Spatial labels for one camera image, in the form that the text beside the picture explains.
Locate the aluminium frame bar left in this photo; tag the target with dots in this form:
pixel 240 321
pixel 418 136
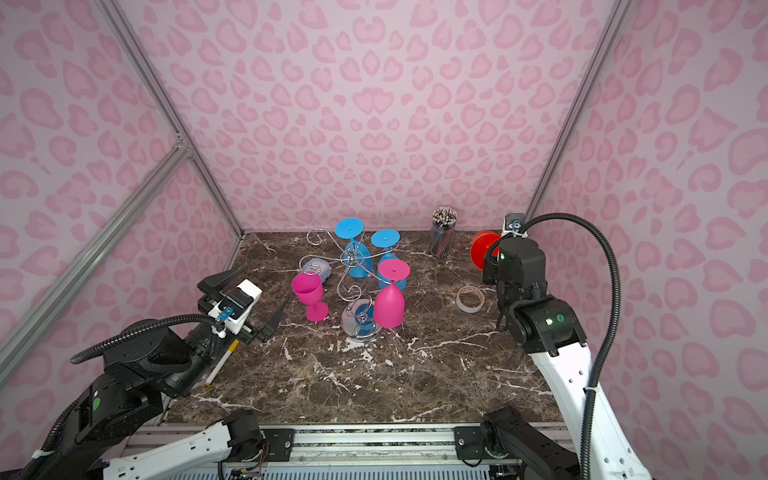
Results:
pixel 39 319

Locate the magenta wine glass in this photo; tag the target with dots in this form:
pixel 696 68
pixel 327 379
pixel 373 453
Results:
pixel 390 304
pixel 308 289

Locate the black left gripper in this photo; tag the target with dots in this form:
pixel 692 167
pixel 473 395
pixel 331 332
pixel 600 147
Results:
pixel 211 285

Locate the clear tape roll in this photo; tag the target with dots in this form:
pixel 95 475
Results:
pixel 470 299

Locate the chrome wire wine glass rack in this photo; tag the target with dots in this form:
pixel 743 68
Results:
pixel 357 316

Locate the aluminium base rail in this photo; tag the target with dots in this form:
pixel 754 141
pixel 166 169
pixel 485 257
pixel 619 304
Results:
pixel 352 451

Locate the blue wine glass right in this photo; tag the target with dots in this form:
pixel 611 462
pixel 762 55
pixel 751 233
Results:
pixel 386 240

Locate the aluminium frame post right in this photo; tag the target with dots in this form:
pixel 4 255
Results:
pixel 608 40

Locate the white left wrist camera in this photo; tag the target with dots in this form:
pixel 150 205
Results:
pixel 231 310

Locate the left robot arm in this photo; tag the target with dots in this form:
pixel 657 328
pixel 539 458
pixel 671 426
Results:
pixel 148 362

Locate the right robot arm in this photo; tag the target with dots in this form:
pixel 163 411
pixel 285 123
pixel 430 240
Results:
pixel 549 331

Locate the grey square timer clock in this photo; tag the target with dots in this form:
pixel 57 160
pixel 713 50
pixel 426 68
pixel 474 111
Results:
pixel 317 267

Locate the blue wine glass rear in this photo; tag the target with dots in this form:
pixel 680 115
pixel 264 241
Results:
pixel 356 255

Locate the blue wine glass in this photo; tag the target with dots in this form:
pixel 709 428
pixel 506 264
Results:
pixel 356 255
pixel 386 240

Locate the red wine glass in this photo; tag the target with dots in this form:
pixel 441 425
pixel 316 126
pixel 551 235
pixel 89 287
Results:
pixel 480 245

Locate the white yellow marker pen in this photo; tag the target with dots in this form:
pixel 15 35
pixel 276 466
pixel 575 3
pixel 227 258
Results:
pixel 220 364

